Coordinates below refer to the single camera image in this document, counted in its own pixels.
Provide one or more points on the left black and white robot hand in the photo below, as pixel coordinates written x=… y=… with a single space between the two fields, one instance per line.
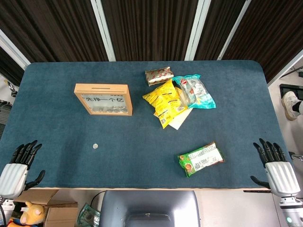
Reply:
x=14 y=175

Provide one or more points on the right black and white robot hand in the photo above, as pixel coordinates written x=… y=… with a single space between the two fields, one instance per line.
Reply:
x=281 y=176

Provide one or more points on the silver coin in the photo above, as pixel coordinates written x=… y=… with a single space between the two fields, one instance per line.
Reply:
x=95 y=146

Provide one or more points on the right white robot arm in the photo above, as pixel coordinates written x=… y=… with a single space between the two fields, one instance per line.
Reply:
x=290 y=210

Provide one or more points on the wooden coin box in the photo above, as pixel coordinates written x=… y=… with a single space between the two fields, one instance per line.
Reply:
x=104 y=88

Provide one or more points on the yellow plush toy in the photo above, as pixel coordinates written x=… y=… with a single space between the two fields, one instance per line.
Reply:
x=30 y=212

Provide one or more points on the cardboard box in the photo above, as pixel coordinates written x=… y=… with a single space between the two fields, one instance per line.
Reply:
x=59 y=212

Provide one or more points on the white sneaker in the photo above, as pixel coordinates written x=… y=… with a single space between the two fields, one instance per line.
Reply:
x=290 y=104

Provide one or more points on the green snack packet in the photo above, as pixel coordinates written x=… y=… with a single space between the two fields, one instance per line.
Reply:
x=201 y=159

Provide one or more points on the green patterned packet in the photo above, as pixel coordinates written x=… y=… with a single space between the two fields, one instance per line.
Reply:
x=88 y=216

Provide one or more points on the black floor stand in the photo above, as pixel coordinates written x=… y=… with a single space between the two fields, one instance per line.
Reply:
x=290 y=88

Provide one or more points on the blue table mat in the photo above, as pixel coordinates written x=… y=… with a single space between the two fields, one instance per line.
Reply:
x=118 y=160

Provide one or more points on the teal snack bag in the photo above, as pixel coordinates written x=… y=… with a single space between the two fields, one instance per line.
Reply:
x=201 y=94

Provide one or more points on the white paper sheet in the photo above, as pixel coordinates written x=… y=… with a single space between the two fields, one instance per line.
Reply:
x=180 y=121

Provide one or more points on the yellow snack bag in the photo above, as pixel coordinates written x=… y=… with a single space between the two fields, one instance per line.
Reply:
x=169 y=114
x=161 y=94

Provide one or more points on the grey chair back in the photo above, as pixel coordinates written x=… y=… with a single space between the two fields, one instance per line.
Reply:
x=151 y=205

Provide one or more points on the gold and red snack packet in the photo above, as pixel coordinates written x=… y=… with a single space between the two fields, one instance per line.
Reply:
x=157 y=75

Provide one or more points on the white partition post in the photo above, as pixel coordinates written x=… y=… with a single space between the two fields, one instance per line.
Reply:
x=103 y=30
x=195 y=30
x=233 y=30

